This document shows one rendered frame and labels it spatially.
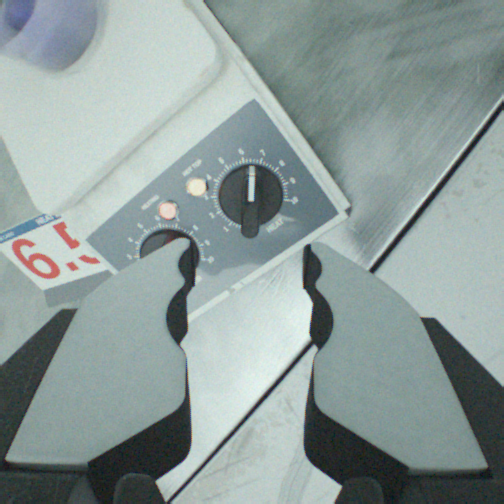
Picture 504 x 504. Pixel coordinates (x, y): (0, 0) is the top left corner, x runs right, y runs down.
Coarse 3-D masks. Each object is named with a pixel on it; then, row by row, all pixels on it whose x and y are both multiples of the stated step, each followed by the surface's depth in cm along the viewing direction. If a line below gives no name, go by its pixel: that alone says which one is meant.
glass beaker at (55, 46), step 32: (0, 0) 12; (32, 0) 13; (64, 0) 14; (96, 0) 16; (0, 32) 13; (32, 32) 14; (64, 32) 15; (96, 32) 16; (32, 64) 15; (64, 64) 16
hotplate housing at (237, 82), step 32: (192, 0) 18; (224, 32) 17; (224, 64) 17; (224, 96) 17; (256, 96) 17; (160, 128) 18; (192, 128) 18; (288, 128) 18; (128, 160) 19; (160, 160) 18; (96, 192) 19; (128, 192) 19; (96, 224) 20; (96, 256) 21; (288, 256) 21; (192, 320) 24
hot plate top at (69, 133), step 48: (144, 0) 16; (144, 48) 16; (192, 48) 15; (0, 96) 19; (48, 96) 18; (96, 96) 17; (144, 96) 16; (192, 96) 16; (48, 144) 18; (96, 144) 17; (48, 192) 18
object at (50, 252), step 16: (48, 224) 25; (64, 224) 25; (16, 240) 26; (32, 240) 26; (48, 240) 26; (64, 240) 26; (16, 256) 27; (32, 256) 27; (48, 256) 27; (64, 256) 27; (80, 256) 27; (32, 272) 28; (48, 272) 28; (64, 272) 28
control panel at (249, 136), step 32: (224, 128) 18; (256, 128) 18; (192, 160) 18; (224, 160) 18; (256, 160) 18; (288, 160) 18; (160, 192) 19; (288, 192) 19; (320, 192) 19; (128, 224) 20; (160, 224) 20; (192, 224) 20; (224, 224) 20; (288, 224) 20; (320, 224) 20; (128, 256) 21; (224, 256) 21; (256, 256) 21; (192, 288) 22; (224, 288) 22
